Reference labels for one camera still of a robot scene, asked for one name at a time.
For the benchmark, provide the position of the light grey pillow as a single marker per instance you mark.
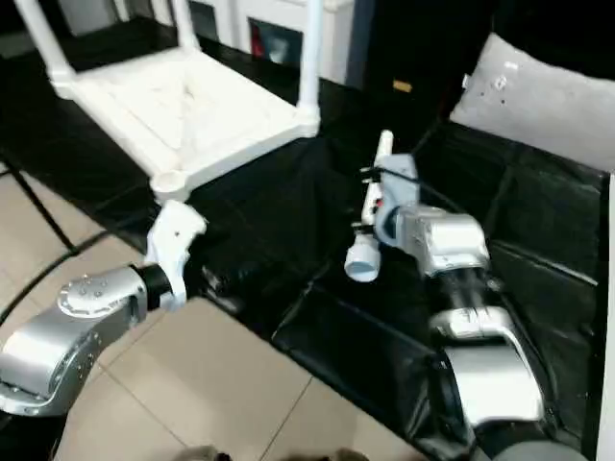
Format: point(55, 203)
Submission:
point(538, 96)

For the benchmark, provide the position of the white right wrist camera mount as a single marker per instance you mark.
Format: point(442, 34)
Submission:
point(399, 187)

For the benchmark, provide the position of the black table frame leg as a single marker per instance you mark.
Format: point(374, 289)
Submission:
point(38, 201)

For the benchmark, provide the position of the white plastic table leg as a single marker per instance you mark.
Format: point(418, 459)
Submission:
point(362, 259)
point(311, 62)
point(187, 26)
point(48, 43)

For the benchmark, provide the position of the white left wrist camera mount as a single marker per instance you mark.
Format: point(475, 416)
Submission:
point(173, 245)

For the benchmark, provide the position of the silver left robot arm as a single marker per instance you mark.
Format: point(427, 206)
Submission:
point(72, 326)

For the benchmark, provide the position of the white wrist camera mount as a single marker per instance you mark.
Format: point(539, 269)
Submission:
point(399, 187)
point(173, 245)

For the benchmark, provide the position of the white cabinet with glass doors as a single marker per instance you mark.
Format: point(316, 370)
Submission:
point(336, 33)

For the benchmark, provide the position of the small red bottle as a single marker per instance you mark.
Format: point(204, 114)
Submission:
point(258, 45)

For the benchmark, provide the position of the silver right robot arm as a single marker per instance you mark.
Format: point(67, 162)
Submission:
point(456, 240)

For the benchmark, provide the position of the black sofa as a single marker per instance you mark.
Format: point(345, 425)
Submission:
point(432, 48)

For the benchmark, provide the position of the white plastic table top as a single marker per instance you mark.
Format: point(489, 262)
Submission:
point(192, 110)

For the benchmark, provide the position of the black work mat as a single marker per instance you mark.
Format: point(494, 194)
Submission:
point(288, 216)

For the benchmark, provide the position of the white flat board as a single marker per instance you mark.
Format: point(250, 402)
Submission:
point(606, 312)

